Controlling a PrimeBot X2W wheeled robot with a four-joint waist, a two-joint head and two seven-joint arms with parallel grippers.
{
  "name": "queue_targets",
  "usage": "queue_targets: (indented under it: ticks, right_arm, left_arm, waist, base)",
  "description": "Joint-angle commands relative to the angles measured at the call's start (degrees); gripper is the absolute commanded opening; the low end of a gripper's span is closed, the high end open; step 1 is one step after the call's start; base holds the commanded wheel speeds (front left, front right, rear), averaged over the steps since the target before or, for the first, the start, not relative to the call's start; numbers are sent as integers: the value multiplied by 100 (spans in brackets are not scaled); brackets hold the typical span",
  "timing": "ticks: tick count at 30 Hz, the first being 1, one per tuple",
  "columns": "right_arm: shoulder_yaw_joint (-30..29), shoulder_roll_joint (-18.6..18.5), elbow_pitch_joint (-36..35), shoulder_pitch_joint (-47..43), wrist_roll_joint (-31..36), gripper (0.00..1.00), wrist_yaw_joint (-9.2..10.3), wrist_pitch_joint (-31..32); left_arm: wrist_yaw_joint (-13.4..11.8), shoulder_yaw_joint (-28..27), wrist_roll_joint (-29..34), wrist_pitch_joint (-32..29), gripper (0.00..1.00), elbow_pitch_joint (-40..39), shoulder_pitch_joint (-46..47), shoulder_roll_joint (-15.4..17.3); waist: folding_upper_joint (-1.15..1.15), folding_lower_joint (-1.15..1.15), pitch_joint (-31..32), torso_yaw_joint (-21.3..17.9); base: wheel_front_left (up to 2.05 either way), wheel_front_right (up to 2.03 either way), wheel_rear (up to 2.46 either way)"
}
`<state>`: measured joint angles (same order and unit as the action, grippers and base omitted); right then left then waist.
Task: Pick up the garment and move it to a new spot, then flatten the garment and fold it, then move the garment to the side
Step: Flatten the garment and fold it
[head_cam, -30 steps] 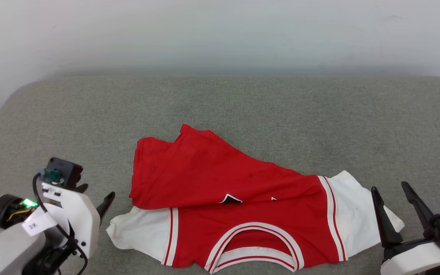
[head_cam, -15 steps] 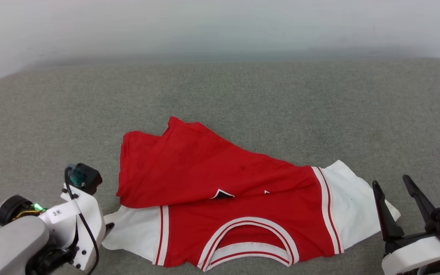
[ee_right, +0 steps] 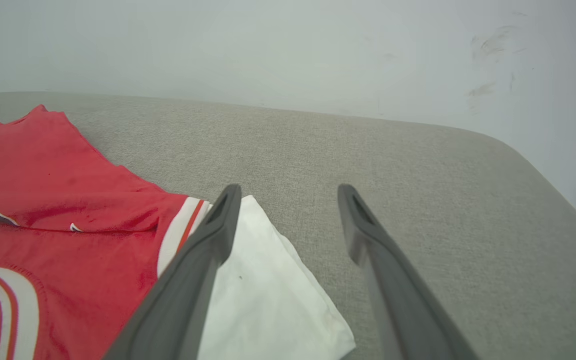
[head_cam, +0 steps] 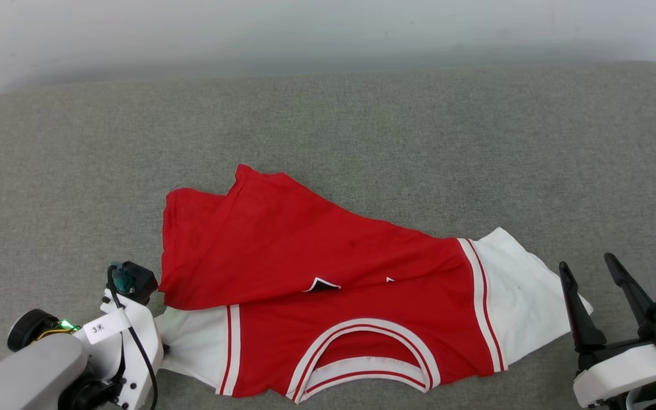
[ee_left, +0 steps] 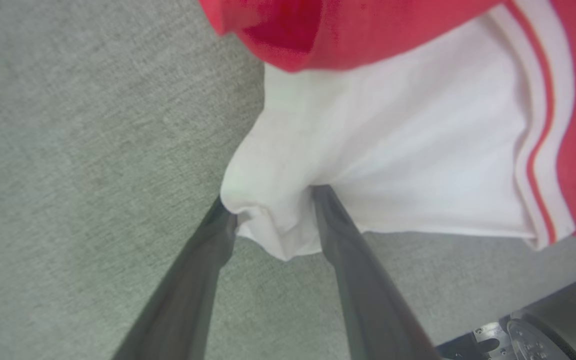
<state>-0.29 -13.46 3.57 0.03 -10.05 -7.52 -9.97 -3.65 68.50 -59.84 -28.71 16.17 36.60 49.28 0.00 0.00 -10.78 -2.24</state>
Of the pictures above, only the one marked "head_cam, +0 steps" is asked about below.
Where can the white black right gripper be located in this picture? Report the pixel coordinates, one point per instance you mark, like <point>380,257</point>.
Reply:
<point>618,373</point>

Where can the red and white jersey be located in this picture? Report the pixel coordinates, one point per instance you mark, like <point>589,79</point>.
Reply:
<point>282,250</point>

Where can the grey fabric sofa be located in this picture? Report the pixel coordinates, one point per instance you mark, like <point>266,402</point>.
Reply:
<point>362,125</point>

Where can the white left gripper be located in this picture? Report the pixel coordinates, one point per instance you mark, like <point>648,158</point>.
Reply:
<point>143,353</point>

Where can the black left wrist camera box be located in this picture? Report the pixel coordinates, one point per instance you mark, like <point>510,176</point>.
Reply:
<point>137,282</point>

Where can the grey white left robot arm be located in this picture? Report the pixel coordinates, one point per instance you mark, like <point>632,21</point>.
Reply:
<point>26,376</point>

